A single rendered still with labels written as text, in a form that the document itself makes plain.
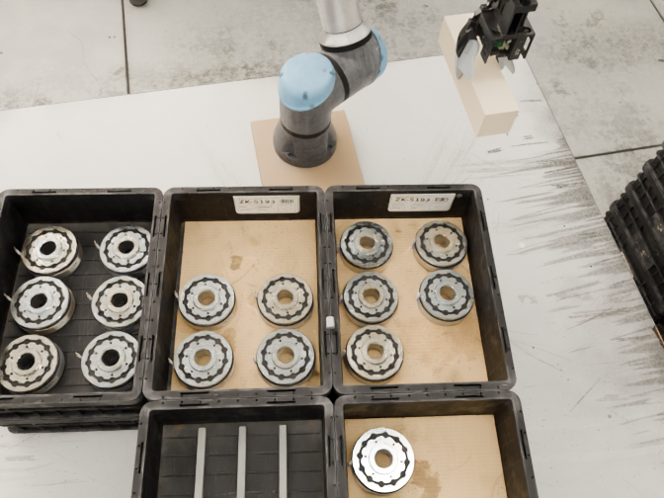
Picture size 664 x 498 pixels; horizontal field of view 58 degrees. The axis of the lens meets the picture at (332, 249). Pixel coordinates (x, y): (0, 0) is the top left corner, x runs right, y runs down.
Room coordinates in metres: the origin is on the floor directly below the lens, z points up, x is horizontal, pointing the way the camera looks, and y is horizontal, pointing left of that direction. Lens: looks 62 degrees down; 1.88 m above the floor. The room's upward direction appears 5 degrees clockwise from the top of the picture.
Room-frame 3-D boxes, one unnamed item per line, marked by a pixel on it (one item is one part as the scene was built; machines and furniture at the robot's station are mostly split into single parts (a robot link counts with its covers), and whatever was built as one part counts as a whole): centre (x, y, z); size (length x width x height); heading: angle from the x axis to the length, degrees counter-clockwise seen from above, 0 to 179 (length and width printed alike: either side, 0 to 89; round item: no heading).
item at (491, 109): (0.82, -0.23, 1.07); 0.24 x 0.06 x 0.06; 16
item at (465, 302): (0.47, -0.22, 0.86); 0.10 x 0.10 x 0.01
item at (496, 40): (0.79, -0.24, 1.23); 0.09 x 0.08 x 0.12; 16
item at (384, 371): (0.35, -0.09, 0.86); 0.10 x 0.10 x 0.01
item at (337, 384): (0.47, -0.15, 0.92); 0.40 x 0.30 x 0.02; 7
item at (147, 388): (0.43, 0.15, 0.92); 0.40 x 0.30 x 0.02; 7
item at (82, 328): (0.40, 0.45, 0.87); 0.40 x 0.30 x 0.11; 7
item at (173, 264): (0.43, 0.15, 0.87); 0.40 x 0.30 x 0.11; 7
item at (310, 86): (0.91, 0.08, 0.89); 0.13 x 0.12 x 0.14; 138
